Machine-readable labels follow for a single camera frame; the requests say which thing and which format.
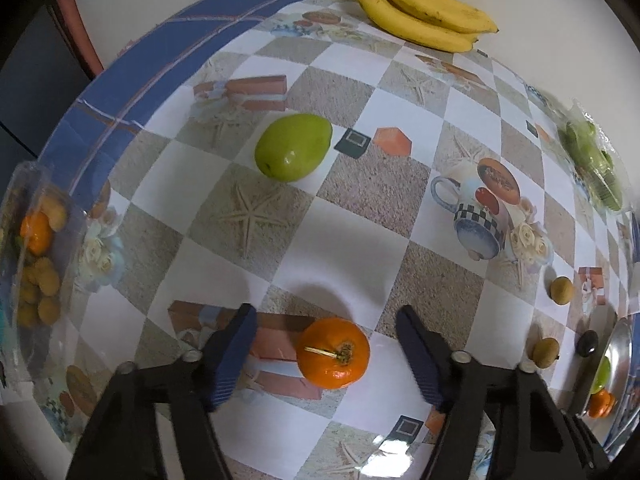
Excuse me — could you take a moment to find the orange tangerine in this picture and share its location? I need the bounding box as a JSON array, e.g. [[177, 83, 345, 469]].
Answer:
[[587, 388, 616, 418], [296, 318, 371, 390]]

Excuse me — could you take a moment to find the brown longan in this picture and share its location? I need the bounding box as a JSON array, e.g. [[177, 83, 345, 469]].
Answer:
[[549, 276, 574, 306], [530, 337, 560, 370]]

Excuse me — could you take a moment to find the dark plum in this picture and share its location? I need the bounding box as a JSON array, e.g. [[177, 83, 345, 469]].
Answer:
[[575, 330, 599, 358]]

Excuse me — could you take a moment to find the green mango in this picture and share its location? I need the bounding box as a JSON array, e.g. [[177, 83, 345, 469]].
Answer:
[[254, 113, 333, 182], [590, 356, 612, 396]]

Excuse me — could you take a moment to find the clear box of green fruits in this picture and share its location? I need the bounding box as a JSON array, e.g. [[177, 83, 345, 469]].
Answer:
[[558, 101, 625, 212]]

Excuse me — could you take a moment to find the steel bowl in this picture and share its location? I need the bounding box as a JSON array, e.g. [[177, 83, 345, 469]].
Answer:
[[578, 318, 632, 451]]

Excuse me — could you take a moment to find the checkered plastic tablecloth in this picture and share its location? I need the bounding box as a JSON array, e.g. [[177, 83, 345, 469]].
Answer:
[[1, 0, 639, 479]]

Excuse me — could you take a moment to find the clear bag of longans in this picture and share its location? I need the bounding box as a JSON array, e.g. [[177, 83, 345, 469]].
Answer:
[[1, 162, 86, 385]]

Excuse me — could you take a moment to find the yellow banana bunch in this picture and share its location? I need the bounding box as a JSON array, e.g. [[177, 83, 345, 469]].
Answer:
[[357, 0, 499, 53]]

